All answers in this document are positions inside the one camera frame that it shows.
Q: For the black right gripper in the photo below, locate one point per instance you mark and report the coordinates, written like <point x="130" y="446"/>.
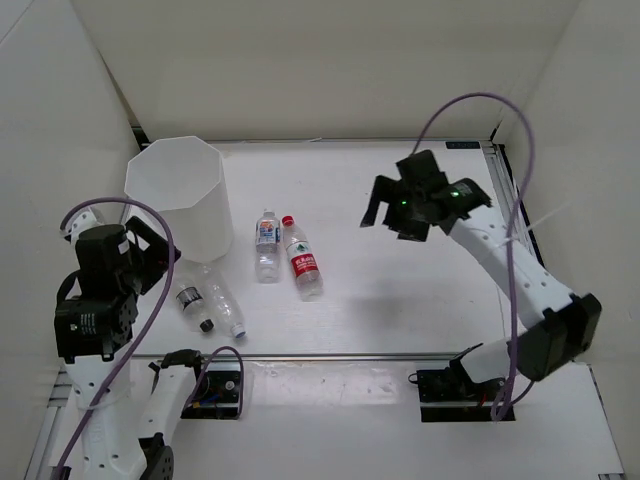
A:
<point x="389" y="191"/>

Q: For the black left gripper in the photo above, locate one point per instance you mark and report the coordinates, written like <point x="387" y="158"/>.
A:
<point x="153" y="256"/>

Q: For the clear bottle black cap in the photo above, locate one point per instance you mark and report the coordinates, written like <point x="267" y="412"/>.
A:
<point x="189" y="299"/>

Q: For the clear bottle blue cap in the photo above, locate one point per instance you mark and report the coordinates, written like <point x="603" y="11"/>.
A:
<point x="224" y="305"/>

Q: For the clear bottle red cap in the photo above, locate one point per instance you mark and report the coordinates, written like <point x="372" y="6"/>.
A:
<point x="301" y="259"/>

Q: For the clear bottle white cap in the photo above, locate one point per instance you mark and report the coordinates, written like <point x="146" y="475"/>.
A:
<point x="267" y="245"/>

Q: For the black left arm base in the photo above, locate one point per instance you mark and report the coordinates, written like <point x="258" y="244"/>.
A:
<point x="218" y="396"/>

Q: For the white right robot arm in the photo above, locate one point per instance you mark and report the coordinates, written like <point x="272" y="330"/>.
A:
<point x="553" y="324"/>

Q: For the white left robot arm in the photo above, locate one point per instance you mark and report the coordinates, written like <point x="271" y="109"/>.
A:
<point x="96" y="308"/>

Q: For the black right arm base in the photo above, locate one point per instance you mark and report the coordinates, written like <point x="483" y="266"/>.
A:
<point x="442" y="400"/>

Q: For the white octagonal plastic bin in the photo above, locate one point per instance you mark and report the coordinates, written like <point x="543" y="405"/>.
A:
<point x="183" y="180"/>

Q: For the blue label sticker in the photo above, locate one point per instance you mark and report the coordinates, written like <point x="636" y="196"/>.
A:
<point x="462" y="145"/>

